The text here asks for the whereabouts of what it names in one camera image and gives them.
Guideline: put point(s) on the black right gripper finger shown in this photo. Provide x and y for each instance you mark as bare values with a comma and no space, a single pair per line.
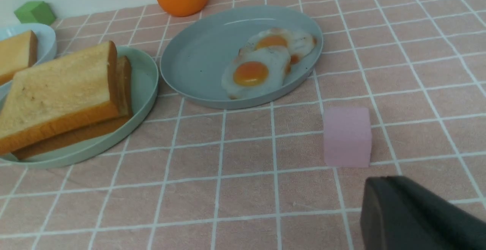
399,214

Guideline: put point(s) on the toast slice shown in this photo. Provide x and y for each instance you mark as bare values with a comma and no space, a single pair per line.
17,53
61,95
124,72

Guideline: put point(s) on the pink cube block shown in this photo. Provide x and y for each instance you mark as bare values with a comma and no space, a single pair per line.
347,137

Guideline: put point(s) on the back fried egg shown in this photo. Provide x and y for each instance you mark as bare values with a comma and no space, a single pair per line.
298,42

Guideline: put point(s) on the fried egg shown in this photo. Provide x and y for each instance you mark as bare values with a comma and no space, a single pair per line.
298,42
256,73

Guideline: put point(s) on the front fried egg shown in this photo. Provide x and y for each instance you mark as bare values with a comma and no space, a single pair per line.
256,73

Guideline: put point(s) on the grey-blue egg plate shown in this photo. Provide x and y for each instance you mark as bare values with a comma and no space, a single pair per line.
195,59

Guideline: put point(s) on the green centre plate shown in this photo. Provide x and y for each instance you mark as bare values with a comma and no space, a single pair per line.
144,90

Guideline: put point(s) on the light blue bread plate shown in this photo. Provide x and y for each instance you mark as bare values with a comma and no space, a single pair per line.
47,47

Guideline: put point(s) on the green cube block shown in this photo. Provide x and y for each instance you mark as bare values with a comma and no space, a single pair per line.
35,12

